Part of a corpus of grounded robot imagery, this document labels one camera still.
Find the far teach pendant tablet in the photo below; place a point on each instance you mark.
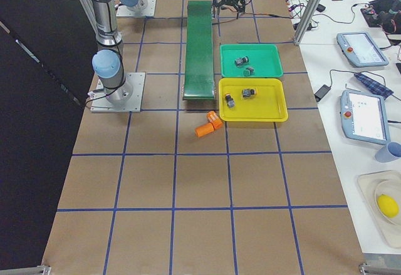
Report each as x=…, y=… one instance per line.
x=360, y=49

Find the black power adapter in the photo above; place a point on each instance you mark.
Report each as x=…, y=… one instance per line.
x=321, y=92

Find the orange cylinder marked 4680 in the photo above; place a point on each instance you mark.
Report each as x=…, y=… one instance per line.
x=214, y=120

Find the yellow lemon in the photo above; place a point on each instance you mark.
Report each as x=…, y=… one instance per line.
x=387, y=206

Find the blue cup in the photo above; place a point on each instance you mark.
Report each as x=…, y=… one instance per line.
x=388, y=153

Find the yellow push button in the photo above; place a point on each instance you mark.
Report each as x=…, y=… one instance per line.
x=248, y=93
x=229, y=100

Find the plain orange cylinder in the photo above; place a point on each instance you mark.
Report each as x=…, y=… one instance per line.
x=204, y=130

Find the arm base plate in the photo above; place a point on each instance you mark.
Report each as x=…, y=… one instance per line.
x=148, y=12
x=127, y=98

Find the green plastic tray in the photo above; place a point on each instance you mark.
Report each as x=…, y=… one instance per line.
x=264, y=58

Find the green conveyor belt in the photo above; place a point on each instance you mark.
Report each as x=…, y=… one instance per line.
x=199, y=55

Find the teach pendant tablet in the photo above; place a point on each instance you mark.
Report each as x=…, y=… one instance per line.
x=360, y=49
x=363, y=117

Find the yellow plastic tray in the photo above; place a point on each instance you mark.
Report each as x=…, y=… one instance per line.
x=269, y=105

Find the near teach pendant tablet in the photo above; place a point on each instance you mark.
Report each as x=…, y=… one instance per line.
x=363, y=117

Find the blue checkered cloth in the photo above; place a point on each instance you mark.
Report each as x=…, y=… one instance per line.
x=373, y=86

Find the green push button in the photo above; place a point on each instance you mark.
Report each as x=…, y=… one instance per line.
x=249, y=71
x=241, y=61

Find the aluminium frame post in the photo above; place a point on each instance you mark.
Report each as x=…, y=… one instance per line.
x=305, y=21

